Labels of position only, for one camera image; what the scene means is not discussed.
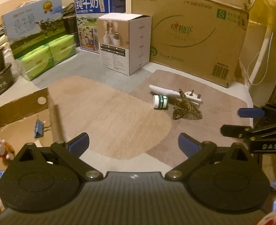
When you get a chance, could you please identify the white pole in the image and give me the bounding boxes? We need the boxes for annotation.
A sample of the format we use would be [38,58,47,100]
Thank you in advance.
[249,28,273,86]

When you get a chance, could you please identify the blue binder clip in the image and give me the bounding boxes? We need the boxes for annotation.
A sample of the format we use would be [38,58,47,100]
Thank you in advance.
[34,115,53,139]

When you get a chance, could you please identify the white cable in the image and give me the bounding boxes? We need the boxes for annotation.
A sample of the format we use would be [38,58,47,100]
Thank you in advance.
[246,50,268,85]

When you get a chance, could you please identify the green cow print milk carton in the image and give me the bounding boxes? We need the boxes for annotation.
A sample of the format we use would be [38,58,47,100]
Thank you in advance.
[1,0,66,59]

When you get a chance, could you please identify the large brown cardboard box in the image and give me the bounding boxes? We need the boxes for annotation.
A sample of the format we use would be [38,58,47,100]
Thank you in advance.
[131,0,263,89]

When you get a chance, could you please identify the beige grey patterned rug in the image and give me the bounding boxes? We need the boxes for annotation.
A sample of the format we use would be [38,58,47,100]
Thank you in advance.
[0,49,254,171]

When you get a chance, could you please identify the green tissue pack bundle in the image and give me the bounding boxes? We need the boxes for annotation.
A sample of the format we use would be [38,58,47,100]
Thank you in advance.
[16,34,78,82]

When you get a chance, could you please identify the black gift bag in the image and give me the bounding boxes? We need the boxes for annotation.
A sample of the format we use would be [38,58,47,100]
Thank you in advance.
[62,3,80,48]

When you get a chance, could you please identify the cardboard tray box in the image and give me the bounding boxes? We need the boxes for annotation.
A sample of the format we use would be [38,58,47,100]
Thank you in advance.
[0,87,66,212]

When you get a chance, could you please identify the white plug adapter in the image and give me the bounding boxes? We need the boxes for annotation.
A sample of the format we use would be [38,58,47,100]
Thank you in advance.
[183,89,203,106]

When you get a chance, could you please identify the white remote control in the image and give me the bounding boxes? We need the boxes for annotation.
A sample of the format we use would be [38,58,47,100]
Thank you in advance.
[150,84,183,99]

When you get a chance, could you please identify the blue milk carton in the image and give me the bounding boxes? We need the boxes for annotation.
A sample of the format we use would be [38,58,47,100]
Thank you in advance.
[74,0,126,54]

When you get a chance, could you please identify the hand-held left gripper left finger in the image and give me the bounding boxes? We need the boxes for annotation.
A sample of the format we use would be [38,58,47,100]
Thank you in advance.
[10,132,104,181]

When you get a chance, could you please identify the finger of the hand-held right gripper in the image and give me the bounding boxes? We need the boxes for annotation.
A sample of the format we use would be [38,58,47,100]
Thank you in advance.
[221,121,276,143]
[238,103,276,122]

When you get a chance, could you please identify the camouflage cord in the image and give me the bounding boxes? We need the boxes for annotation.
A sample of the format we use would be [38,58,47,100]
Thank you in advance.
[172,88,203,120]

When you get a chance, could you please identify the white product box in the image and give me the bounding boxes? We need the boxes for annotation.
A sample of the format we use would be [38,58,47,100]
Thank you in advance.
[98,13,152,76]

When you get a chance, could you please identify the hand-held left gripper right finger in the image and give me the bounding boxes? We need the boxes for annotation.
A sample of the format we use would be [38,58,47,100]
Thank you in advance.
[165,132,263,181]

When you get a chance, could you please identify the white bottle with green bands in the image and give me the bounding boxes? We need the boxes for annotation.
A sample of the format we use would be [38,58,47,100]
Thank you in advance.
[153,95,169,110]

